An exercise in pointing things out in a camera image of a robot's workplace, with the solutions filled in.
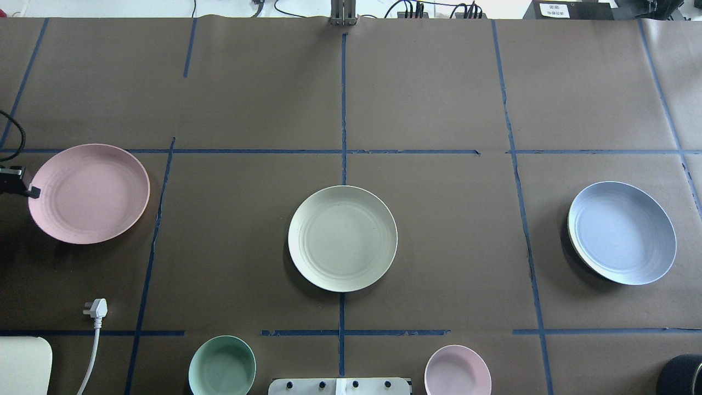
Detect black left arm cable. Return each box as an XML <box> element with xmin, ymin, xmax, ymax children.
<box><xmin>0</xmin><ymin>110</ymin><xmax>27</xmax><ymax>163</ymax></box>

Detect light blue plate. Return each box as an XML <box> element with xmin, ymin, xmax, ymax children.
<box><xmin>567</xmin><ymin>182</ymin><xmax>677</xmax><ymax>286</ymax></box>

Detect white power cord with plug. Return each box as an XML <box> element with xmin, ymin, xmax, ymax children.
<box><xmin>76</xmin><ymin>298</ymin><xmax>108</xmax><ymax>395</ymax></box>

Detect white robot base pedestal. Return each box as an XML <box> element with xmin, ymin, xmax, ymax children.
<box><xmin>268</xmin><ymin>377</ymin><xmax>413</xmax><ymax>394</ymax></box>

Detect aluminium frame post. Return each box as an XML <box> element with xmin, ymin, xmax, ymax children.
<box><xmin>330</xmin><ymin>0</ymin><xmax>358</xmax><ymax>26</ymax></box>

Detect green plastic bowl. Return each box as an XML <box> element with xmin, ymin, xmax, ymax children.
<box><xmin>188</xmin><ymin>335</ymin><xmax>257</xmax><ymax>394</ymax></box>

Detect black box with label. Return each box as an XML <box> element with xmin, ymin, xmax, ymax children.
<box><xmin>522</xmin><ymin>1</ymin><xmax>615</xmax><ymax>20</ymax></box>

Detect pink plate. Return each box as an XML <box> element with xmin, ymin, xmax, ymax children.
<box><xmin>28</xmin><ymin>144</ymin><xmax>151</xmax><ymax>245</ymax></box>

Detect cream white toaster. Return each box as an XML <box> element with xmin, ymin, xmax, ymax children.
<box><xmin>1</xmin><ymin>336</ymin><xmax>53</xmax><ymax>394</ymax></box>

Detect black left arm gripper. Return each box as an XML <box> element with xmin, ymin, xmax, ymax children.
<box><xmin>1</xmin><ymin>166</ymin><xmax>42</xmax><ymax>199</ymax></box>

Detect pink plastic bowl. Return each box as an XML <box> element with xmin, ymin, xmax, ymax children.
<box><xmin>424</xmin><ymin>345</ymin><xmax>492</xmax><ymax>394</ymax></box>

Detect cream white plate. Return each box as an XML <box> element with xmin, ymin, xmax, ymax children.
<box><xmin>287</xmin><ymin>185</ymin><xmax>398</xmax><ymax>292</ymax></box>

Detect dark blue cooking pot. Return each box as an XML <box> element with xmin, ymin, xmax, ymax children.
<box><xmin>656</xmin><ymin>353</ymin><xmax>701</xmax><ymax>394</ymax></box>

